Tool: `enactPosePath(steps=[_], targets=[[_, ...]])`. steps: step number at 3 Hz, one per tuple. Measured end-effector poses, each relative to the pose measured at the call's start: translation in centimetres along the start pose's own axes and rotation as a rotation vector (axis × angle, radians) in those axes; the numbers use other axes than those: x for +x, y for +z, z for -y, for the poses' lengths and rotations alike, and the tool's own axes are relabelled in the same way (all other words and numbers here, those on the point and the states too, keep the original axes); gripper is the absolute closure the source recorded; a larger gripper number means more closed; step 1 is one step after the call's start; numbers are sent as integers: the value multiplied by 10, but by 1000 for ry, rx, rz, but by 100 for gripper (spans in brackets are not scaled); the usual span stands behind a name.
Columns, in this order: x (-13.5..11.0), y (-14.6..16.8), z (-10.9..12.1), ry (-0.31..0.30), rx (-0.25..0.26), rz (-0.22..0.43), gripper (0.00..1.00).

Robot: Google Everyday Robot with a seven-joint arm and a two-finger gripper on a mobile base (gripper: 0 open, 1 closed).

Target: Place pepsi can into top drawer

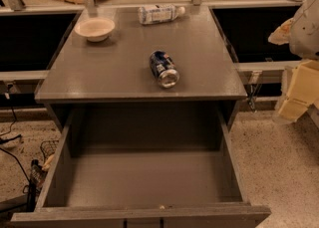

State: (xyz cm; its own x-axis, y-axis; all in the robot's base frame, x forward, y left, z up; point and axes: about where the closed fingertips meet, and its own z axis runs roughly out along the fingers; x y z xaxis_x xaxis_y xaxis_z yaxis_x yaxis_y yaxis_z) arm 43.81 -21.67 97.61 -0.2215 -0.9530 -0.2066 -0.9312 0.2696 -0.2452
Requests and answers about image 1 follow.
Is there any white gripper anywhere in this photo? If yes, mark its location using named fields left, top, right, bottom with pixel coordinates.
left=268, top=0, right=319, bottom=122

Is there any blue pepsi can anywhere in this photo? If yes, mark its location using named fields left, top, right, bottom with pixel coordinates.
left=150, top=50, right=179, bottom=89

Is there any open grey top drawer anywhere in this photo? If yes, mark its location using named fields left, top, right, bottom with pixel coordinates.
left=12, top=103, right=270, bottom=228

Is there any clear plastic water bottle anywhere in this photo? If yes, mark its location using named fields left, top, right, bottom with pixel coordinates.
left=138, top=4, right=185, bottom=25

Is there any grey cabinet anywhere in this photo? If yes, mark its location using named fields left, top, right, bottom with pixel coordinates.
left=34, top=5, right=248, bottom=133

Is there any white bowl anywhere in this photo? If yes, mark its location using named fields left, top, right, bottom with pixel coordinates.
left=74, top=17, right=115, bottom=42

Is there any black wire basket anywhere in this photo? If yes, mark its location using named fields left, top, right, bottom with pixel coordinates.
left=40, top=140, right=59, bottom=160

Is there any black floor cable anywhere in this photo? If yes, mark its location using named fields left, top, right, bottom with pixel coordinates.
left=0, top=84, right=32, bottom=186

